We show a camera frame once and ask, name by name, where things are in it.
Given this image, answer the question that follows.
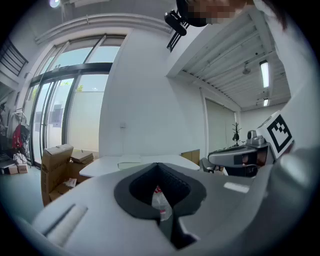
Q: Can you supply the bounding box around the light green folder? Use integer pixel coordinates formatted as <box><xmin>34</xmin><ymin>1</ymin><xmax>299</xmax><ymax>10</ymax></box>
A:
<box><xmin>117</xmin><ymin>154</ymin><xmax>143</xmax><ymax>170</ymax></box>

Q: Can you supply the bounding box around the black head-mounted camera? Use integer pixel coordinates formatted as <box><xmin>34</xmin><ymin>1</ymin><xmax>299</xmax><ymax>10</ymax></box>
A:
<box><xmin>163</xmin><ymin>0</ymin><xmax>208</xmax><ymax>37</ymax></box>

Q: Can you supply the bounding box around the white roller door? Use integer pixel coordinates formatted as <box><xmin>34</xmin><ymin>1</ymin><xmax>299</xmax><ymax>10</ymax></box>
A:
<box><xmin>204</xmin><ymin>97</ymin><xmax>237</xmax><ymax>153</ymax></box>

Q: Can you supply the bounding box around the person's face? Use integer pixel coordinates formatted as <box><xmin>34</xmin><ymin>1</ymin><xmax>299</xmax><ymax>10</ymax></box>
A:
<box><xmin>186</xmin><ymin>0</ymin><xmax>253</xmax><ymax>26</ymax></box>

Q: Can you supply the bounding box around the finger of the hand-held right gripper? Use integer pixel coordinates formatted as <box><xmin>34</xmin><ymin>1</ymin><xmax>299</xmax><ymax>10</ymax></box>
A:
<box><xmin>207</xmin><ymin>145</ymin><xmax>259</xmax><ymax>166</ymax></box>

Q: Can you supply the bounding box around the grey chair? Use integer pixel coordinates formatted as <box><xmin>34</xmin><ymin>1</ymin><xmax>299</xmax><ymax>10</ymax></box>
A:
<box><xmin>201</xmin><ymin>157</ymin><xmax>226</xmax><ymax>176</ymax></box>

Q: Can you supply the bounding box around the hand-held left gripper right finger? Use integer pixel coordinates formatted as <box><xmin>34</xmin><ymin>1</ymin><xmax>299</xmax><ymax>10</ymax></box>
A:
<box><xmin>157</xmin><ymin>162</ymin><xmax>261</xmax><ymax>249</ymax></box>

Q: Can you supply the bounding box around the red garment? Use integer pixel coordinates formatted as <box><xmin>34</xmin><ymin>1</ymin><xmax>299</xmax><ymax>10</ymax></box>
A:
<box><xmin>11</xmin><ymin>124</ymin><xmax>23</xmax><ymax>148</ymax></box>

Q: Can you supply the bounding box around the small brown cardboard box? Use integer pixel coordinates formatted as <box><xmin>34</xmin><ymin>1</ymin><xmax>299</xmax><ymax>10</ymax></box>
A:
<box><xmin>70</xmin><ymin>149</ymin><xmax>95</xmax><ymax>165</ymax></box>

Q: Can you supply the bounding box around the black coat stand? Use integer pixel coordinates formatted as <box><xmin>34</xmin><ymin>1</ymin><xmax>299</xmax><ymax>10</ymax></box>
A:
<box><xmin>231</xmin><ymin>121</ymin><xmax>243</xmax><ymax>147</ymax></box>

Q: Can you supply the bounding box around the long cardboard box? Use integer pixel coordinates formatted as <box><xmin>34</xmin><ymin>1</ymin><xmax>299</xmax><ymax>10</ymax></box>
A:
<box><xmin>40</xmin><ymin>144</ymin><xmax>75</xmax><ymax>207</ymax></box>

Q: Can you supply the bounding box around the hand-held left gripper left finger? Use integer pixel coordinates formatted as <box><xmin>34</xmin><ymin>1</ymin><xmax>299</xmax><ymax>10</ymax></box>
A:
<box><xmin>31</xmin><ymin>162</ymin><xmax>176</xmax><ymax>254</ymax></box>

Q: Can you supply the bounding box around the leaning cardboard sheet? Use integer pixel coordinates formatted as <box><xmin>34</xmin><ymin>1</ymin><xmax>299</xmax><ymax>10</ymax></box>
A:
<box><xmin>181</xmin><ymin>149</ymin><xmax>201</xmax><ymax>167</ymax></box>

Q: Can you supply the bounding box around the glass door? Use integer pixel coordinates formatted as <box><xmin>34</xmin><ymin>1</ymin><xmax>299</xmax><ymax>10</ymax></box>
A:
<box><xmin>23</xmin><ymin>33</ymin><xmax>127</xmax><ymax>167</ymax></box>

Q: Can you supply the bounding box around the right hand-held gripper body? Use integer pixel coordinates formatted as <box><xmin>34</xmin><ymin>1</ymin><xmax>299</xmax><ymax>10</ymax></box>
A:
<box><xmin>224</xmin><ymin>110</ymin><xmax>295</xmax><ymax>178</ymax></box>

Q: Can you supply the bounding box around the black balcony railing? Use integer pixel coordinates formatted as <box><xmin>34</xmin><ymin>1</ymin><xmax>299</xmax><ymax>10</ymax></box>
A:
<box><xmin>0</xmin><ymin>37</ymin><xmax>30</xmax><ymax>78</ymax></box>

